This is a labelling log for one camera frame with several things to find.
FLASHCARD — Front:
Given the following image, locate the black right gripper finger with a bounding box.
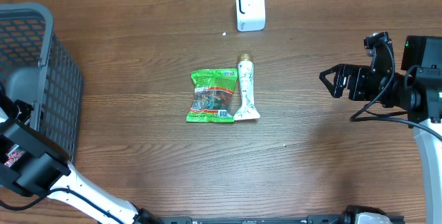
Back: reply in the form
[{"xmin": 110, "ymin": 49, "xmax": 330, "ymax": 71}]
[
  {"xmin": 319, "ymin": 71, "xmax": 345, "ymax": 98},
  {"xmin": 319, "ymin": 64, "xmax": 346, "ymax": 77}
]

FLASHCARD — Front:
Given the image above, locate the white conditioner tube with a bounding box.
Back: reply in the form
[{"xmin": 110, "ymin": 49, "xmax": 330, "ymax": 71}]
[{"xmin": 234, "ymin": 54, "xmax": 260, "ymax": 121}]

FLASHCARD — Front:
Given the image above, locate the green snack bag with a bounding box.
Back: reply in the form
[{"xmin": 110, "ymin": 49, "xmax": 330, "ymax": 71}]
[{"xmin": 186, "ymin": 68, "xmax": 238, "ymax": 123}]

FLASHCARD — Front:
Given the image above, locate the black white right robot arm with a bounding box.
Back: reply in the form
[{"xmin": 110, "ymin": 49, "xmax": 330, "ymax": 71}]
[{"xmin": 319, "ymin": 32, "xmax": 441, "ymax": 223}]

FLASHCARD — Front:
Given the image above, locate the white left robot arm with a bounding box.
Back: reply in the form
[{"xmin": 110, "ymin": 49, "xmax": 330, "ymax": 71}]
[{"xmin": 1, "ymin": 88, "xmax": 161, "ymax": 224}]

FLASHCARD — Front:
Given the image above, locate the white barcode scanner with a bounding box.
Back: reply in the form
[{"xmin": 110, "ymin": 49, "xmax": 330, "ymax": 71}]
[{"xmin": 236, "ymin": 0, "xmax": 266, "ymax": 32}]

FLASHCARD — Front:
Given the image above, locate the grey plastic lattice basket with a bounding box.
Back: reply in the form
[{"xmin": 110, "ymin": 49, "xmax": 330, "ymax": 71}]
[{"xmin": 1, "ymin": 3, "xmax": 84, "ymax": 162}]

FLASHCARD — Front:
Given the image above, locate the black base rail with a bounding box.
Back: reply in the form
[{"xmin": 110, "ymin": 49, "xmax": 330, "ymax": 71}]
[{"xmin": 160, "ymin": 205, "xmax": 405, "ymax": 224}]

